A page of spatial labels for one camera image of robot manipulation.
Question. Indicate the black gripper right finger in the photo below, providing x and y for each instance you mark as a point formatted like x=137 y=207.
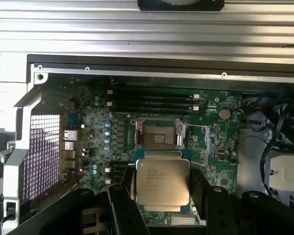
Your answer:
x=220 y=210

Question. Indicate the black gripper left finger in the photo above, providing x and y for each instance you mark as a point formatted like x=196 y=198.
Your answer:
x=117 y=210

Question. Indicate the black expansion slot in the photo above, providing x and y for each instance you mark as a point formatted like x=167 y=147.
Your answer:
x=118 y=172

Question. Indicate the black RAM slot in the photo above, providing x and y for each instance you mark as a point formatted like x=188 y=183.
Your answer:
x=152 y=90
x=152 y=96
x=152 y=101
x=152 y=107

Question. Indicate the silver upright board connector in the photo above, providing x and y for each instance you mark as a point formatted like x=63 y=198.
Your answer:
x=208 y=147

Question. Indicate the green motherboard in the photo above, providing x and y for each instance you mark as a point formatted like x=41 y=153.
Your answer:
x=210 y=137

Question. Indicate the silver USB port block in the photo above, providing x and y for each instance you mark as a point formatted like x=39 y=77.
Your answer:
x=69 y=146

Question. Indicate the thin metal locking lever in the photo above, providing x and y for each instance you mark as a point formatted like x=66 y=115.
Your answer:
x=198 y=125

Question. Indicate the silver ethernet port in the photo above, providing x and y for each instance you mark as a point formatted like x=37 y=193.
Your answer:
x=70 y=135

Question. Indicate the round silver coin battery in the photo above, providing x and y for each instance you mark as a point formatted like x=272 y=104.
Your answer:
x=225 y=113

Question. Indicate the blue VGA port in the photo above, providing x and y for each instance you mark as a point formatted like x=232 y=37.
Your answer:
x=74 y=119

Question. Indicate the open black PC case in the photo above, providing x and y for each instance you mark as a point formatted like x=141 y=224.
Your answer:
x=24 y=122

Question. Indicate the CPU socket with metal frame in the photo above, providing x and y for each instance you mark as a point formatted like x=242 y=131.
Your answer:
x=159 y=133

